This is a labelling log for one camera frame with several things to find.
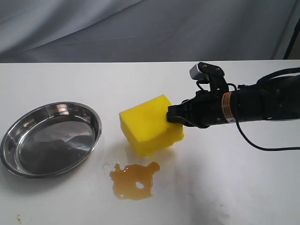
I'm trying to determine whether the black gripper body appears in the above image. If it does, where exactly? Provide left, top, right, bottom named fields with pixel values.
left=182, top=90, right=236, bottom=128

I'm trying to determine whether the yellow sponge block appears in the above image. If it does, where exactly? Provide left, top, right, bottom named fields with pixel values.
left=119, top=95, right=184, bottom=157

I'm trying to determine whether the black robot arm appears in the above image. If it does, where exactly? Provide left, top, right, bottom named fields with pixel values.
left=166, top=62, right=300, bottom=128

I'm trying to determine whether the orange liquid spill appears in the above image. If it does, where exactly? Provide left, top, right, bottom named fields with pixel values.
left=110, top=162, right=160, bottom=201

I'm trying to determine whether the black stand pole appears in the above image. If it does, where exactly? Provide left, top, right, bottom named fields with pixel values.
left=283, top=20, right=300, bottom=60

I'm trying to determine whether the stainless steel round pan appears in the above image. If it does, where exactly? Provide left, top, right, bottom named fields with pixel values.
left=0, top=102, right=103, bottom=179

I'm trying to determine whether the white backdrop cloth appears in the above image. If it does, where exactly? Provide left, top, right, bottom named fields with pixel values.
left=0, top=0, right=300, bottom=63

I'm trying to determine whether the wrist camera with black bracket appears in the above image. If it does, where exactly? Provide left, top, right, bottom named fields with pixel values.
left=189, top=62, right=229, bottom=96

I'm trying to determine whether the black camera cable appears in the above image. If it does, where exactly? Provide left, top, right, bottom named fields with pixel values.
left=195, top=79, right=300, bottom=151

